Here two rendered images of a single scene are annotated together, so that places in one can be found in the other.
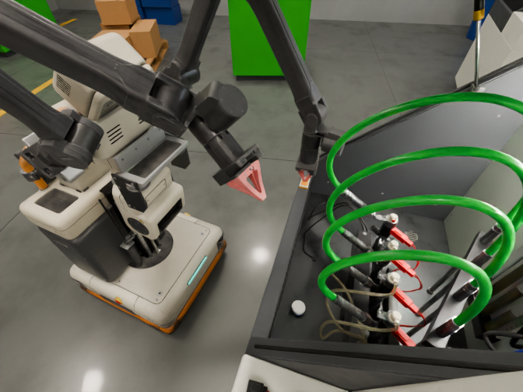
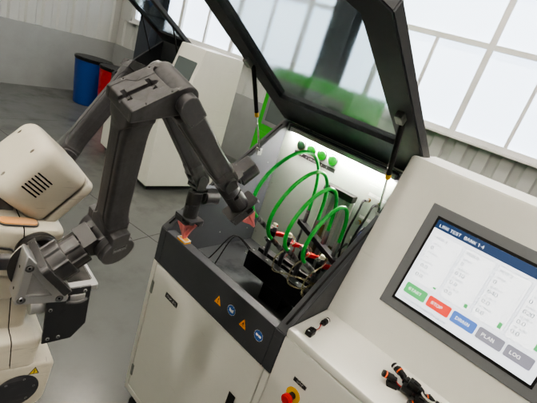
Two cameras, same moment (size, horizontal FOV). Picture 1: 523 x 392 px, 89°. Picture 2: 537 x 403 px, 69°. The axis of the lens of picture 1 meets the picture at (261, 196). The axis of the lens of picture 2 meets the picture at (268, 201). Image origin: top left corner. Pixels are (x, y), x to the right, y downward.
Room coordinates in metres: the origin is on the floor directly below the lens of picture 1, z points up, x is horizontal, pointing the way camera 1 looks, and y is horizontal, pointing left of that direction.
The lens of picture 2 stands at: (-0.02, 1.04, 1.70)
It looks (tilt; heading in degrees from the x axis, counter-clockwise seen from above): 20 degrees down; 289
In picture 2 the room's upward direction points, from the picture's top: 18 degrees clockwise
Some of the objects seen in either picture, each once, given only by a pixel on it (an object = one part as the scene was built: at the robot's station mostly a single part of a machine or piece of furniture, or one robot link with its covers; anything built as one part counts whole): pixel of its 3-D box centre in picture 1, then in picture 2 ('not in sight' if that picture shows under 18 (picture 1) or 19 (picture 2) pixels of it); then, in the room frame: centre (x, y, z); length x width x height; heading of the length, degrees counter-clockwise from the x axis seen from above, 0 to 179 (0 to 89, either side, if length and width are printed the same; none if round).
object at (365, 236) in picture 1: (366, 299); (280, 285); (0.29, -0.28, 0.91); 0.34 x 0.10 x 0.15; 162
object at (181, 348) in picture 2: not in sight; (183, 377); (0.48, -0.07, 0.44); 0.65 x 0.02 x 0.68; 162
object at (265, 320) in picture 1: (289, 246); (213, 289); (0.47, -0.09, 0.87); 0.62 x 0.04 x 0.16; 162
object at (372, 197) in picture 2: not in sight; (367, 225); (0.09, -0.49, 1.20); 0.13 x 0.03 x 0.31; 162
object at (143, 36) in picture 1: (125, 33); not in sight; (4.38, 1.97, 0.39); 1.20 x 0.85 x 0.79; 3
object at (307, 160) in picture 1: (308, 154); (191, 211); (0.69, -0.15, 1.08); 0.10 x 0.07 x 0.07; 163
